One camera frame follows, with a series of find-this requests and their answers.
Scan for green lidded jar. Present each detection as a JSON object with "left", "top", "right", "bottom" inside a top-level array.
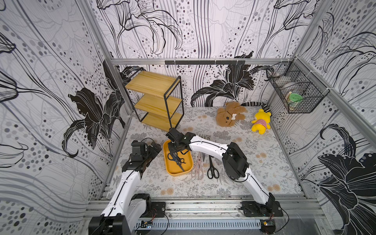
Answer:
[{"left": 287, "top": 93, "right": 304, "bottom": 109}]

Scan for small black scissors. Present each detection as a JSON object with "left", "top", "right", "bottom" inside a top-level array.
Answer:
[{"left": 173, "top": 154, "right": 186, "bottom": 165}]

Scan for pink handled scissors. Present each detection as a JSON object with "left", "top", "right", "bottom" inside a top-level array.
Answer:
[{"left": 191, "top": 152, "right": 204, "bottom": 180}]

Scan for wooden three-tier shelf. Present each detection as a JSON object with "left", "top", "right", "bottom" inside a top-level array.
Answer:
[{"left": 125, "top": 71, "right": 185, "bottom": 132}]

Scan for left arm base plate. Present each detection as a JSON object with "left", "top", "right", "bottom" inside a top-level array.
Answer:
[{"left": 140, "top": 201, "right": 166, "bottom": 218}]

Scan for blue handled scissors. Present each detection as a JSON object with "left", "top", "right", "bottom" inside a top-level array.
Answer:
[{"left": 167, "top": 152, "right": 185, "bottom": 172}]

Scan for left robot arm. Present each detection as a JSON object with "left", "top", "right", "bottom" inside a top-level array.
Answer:
[{"left": 88, "top": 141, "right": 162, "bottom": 235}]

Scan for black wire basket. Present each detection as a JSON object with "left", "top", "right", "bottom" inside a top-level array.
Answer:
[{"left": 266, "top": 61, "right": 330, "bottom": 116}]

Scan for yellow plush bear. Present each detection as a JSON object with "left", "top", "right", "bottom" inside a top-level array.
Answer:
[{"left": 251, "top": 109, "right": 271, "bottom": 135}]

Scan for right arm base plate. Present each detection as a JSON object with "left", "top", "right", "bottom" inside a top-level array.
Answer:
[{"left": 240, "top": 201, "right": 284, "bottom": 217}]

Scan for brown teddy bear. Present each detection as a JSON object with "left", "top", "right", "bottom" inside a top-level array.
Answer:
[{"left": 215, "top": 101, "right": 247, "bottom": 127}]

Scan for large black scissors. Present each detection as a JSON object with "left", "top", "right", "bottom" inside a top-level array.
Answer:
[{"left": 207, "top": 156, "right": 219, "bottom": 179}]

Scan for black wall hook bar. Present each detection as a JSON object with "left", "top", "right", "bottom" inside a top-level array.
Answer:
[{"left": 164, "top": 60, "right": 245, "bottom": 65}]

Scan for yellow storage tray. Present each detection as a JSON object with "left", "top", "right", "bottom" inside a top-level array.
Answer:
[{"left": 163, "top": 140, "right": 193, "bottom": 177}]

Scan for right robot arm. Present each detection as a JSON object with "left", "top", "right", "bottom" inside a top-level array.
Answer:
[{"left": 166, "top": 128, "right": 275, "bottom": 208}]

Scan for left circuit board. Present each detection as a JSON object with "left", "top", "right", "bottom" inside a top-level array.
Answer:
[{"left": 139, "top": 221, "right": 153, "bottom": 229}]

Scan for right circuit box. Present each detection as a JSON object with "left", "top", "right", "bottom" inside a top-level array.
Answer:
[{"left": 260, "top": 220, "right": 276, "bottom": 235}]

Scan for aluminium front rail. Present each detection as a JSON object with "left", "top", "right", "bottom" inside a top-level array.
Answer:
[{"left": 85, "top": 198, "right": 327, "bottom": 219}]

